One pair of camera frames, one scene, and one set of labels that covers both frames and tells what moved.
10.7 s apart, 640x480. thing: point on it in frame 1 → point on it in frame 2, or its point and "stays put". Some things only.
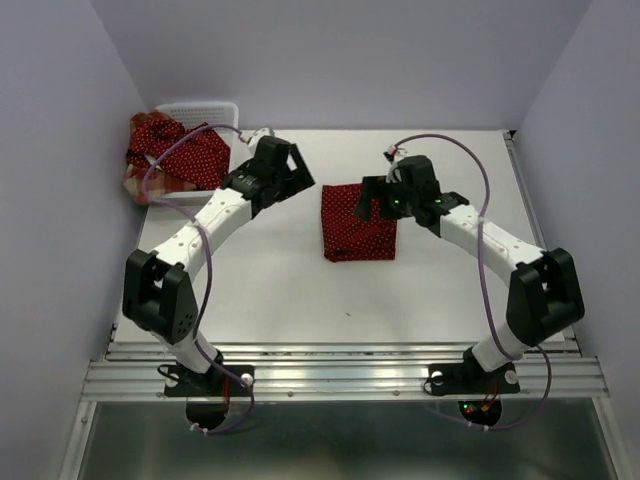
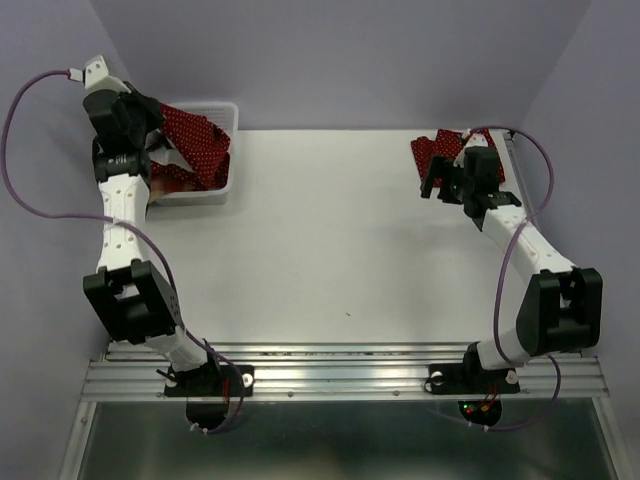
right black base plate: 470,379 stays put
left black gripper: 301,179 → 150,105
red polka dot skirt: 346,237 → 449,144
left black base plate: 220,381 stays put
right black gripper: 373,187 → 437,169
